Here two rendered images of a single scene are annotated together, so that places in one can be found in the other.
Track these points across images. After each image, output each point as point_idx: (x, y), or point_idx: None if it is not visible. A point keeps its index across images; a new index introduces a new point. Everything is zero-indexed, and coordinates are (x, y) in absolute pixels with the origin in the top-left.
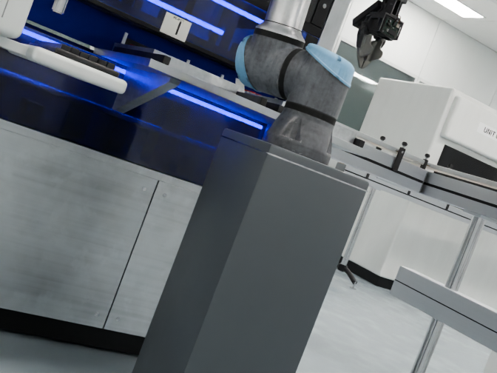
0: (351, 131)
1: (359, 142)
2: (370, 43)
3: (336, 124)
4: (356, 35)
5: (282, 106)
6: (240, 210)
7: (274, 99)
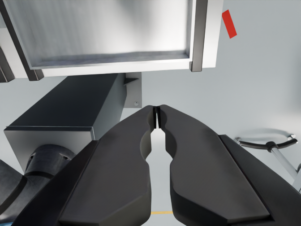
0: (179, 61)
1: (190, 69)
2: (171, 194)
3: (143, 63)
4: (40, 189)
5: (36, 80)
6: None
7: (19, 38)
